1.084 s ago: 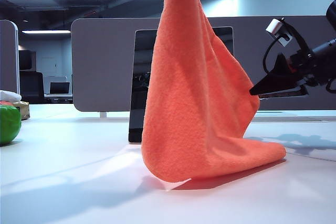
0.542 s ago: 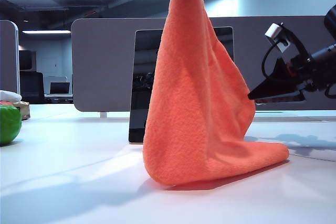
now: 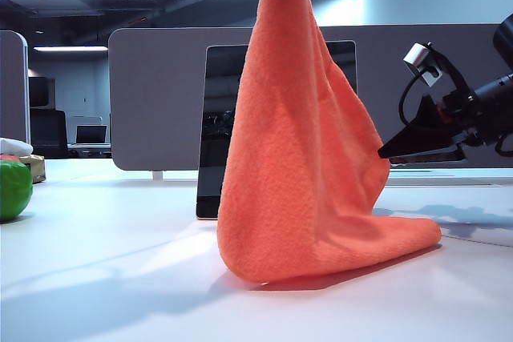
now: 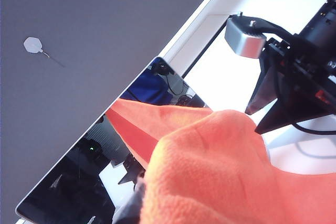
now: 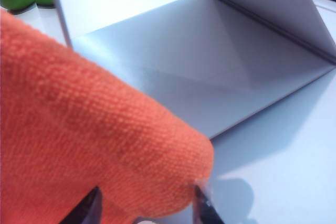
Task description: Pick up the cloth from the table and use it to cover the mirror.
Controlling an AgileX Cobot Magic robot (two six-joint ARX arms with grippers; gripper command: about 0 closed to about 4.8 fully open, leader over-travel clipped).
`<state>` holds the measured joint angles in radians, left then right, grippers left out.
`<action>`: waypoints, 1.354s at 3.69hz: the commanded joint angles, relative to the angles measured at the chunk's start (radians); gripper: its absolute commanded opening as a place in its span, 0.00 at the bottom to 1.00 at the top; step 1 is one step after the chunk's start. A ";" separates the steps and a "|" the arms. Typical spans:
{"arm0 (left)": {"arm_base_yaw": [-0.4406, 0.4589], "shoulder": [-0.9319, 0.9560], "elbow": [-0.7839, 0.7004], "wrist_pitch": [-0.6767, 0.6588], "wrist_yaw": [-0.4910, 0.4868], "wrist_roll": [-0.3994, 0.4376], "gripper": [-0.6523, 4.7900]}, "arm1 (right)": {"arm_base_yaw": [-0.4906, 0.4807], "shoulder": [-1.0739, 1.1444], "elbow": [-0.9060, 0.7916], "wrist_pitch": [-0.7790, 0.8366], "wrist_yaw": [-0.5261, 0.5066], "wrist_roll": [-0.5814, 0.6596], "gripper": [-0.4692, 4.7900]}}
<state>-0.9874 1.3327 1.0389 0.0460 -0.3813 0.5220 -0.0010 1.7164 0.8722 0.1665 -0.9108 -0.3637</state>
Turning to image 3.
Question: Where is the black office chair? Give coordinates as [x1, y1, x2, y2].
[30, 108, 69, 159]

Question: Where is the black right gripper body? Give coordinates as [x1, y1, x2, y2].
[438, 88, 507, 150]

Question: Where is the orange fleece cloth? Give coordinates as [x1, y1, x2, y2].
[216, 0, 443, 284]

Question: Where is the white folded cloth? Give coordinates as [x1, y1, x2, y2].
[0, 137, 34, 158]

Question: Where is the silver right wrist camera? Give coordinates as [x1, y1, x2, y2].
[402, 42, 445, 87]

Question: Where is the open background laptop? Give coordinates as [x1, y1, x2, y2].
[75, 124, 108, 146]

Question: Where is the narrow grey desk partition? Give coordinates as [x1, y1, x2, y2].
[0, 30, 31, 146]

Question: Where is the black right camera cable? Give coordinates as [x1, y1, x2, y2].
[398, 70, 428, 127]

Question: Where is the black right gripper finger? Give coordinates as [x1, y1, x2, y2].
[387, 144, 468, 166]
[378, 94, 463, 159]

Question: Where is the short ceiling light strip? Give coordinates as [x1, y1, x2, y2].
[32, 46, 109, 53]

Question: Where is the dark background monitor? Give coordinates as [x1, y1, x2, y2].
[28, 76, 56, 109]

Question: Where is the square standing mirror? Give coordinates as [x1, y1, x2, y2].
[195, 40, 358, 221]

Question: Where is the wide grey desk partition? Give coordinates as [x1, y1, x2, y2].
[107, 23, 513, 172]

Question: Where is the green round toy fruit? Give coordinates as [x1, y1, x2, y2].
[0, 159, 34, 223]

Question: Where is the brown cardboard box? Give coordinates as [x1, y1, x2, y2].
[18, 154, 46, 185]

